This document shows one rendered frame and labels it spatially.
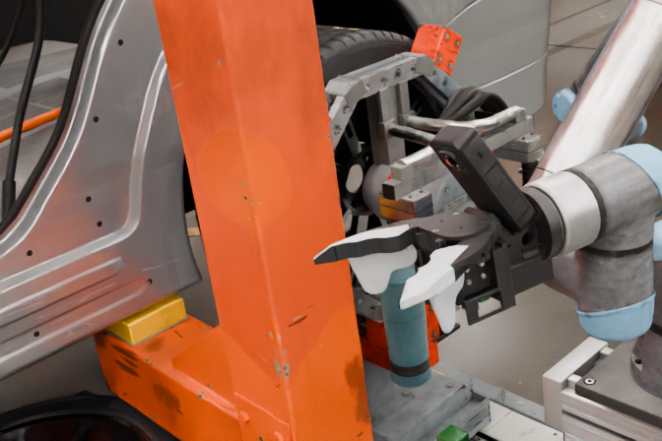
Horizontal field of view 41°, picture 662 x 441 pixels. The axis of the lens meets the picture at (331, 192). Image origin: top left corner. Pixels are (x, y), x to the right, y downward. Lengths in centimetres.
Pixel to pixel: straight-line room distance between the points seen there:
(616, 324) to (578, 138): 21
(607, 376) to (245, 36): 69
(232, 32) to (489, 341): 195
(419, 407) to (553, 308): 94
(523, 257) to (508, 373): 197
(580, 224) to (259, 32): 55
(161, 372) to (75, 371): 147
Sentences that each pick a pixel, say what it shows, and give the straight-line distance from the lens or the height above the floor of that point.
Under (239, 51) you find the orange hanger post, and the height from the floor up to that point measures 133.
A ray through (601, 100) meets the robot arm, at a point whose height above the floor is 126.
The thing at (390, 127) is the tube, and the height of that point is 101.
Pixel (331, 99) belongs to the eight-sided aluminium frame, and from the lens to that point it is 177.
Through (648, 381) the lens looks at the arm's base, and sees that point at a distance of 131.
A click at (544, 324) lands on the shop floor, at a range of 303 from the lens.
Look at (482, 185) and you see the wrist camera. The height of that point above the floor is 128.
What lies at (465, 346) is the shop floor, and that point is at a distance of 293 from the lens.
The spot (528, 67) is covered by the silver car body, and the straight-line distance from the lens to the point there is 258.
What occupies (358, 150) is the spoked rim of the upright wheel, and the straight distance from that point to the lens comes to 193.
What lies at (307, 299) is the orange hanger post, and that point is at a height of 93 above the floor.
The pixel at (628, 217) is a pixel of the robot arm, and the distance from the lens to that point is 89.
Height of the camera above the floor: 158
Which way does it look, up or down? 22 degrees down
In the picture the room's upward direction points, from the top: 8 degrees counter-clockwise
